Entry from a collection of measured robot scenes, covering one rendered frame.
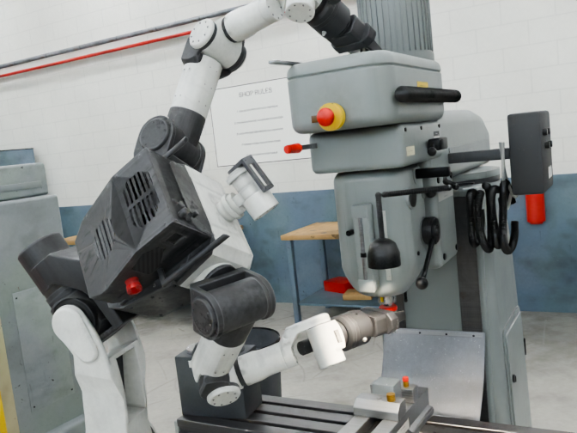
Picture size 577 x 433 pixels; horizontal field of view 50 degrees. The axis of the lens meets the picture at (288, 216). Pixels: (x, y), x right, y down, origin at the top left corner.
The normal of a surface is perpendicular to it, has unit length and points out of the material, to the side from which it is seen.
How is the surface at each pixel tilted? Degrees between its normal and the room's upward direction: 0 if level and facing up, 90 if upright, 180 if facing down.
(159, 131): 63
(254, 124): 90
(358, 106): 90
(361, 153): 90
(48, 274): 90
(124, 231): 74
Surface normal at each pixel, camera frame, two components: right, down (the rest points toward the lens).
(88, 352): -0.26, 0.14
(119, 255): -0.70, -0.12
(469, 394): -0.43, -0.59
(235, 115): -0.48, 0.15
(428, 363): -0.49, -0.30
